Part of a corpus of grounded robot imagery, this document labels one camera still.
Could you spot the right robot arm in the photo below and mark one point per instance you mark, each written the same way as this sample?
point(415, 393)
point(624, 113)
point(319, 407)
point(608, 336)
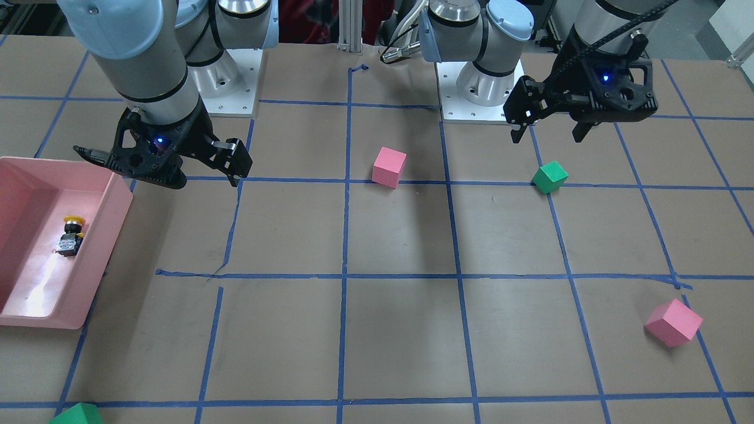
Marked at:
point(174, 64)

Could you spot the yellow push button switch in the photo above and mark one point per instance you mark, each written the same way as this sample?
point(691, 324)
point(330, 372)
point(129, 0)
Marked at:
point(70, 242)

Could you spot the pink foam cube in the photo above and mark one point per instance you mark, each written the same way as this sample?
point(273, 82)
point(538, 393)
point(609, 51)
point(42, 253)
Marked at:
point(388, 167)
point(674, 323)

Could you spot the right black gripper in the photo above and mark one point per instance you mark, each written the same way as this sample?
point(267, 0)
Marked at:
point(197, 131)

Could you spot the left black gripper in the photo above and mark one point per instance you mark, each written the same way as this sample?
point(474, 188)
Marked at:
point(559, 86)

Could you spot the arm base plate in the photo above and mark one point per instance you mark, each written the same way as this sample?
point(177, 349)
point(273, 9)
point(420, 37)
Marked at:
point(229, 86)
point(469, 96)

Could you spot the green foam cube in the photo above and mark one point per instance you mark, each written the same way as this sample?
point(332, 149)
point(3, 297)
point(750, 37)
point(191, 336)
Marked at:
point(80, 413)
point(549, 177)

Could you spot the green foam cube near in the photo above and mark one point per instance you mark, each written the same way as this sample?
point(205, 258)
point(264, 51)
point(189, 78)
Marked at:
point(80, 413)

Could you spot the green foam cube far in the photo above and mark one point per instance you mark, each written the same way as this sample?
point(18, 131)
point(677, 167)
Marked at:
point(549, 177)

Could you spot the aluminium frame post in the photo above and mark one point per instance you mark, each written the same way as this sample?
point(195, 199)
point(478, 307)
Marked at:
point(350, 21)

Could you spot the pink foam cube centre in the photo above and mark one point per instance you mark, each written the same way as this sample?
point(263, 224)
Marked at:
point(388, 167)

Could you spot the pink plastic bin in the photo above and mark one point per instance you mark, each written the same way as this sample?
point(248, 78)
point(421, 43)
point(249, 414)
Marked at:
point(41, 288)

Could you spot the pink foam cube near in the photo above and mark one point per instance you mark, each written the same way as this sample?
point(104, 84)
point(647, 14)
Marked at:
point(674, 323)

